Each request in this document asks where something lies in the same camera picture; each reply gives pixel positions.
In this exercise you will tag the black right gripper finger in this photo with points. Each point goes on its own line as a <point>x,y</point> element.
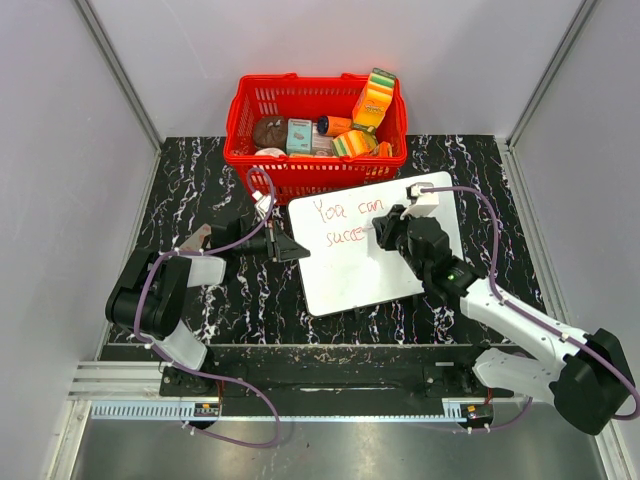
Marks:
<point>396,213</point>
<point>384,228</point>

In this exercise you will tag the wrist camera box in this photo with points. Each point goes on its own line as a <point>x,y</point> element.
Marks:
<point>423,200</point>
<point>263,204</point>

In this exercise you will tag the light blue sponge box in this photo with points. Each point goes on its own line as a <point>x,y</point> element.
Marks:
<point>299,135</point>

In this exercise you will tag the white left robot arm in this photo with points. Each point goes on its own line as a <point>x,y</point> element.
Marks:
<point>149,295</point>

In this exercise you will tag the tall orange sponge pack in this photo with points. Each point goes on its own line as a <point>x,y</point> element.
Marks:
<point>375,99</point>

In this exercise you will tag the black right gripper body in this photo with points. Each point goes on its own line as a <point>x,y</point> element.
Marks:
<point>403,248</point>

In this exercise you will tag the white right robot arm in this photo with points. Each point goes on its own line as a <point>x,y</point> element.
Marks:
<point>585,377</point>

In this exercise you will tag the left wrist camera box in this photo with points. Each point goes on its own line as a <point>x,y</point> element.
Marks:
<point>263,204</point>

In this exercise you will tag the white whiteboard with dark frame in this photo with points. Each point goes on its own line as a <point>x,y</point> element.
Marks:
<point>346,268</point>

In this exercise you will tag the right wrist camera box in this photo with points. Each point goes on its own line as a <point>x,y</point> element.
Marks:
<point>423,200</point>

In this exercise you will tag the brown round scrubber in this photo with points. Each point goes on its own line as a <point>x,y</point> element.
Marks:
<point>270,132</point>

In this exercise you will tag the small beige eraser box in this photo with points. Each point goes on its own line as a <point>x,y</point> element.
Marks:
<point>198,240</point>

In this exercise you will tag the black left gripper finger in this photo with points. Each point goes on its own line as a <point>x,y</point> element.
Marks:
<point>280,238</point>
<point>291,253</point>

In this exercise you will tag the orange tube bottle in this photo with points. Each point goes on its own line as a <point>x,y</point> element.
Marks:
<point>333,126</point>

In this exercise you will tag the white cable duct rail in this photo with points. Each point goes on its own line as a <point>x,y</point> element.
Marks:
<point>162,410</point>

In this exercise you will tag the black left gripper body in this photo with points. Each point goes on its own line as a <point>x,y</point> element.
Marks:
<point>262,242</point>

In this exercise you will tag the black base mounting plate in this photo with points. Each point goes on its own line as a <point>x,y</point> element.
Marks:
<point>335,381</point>

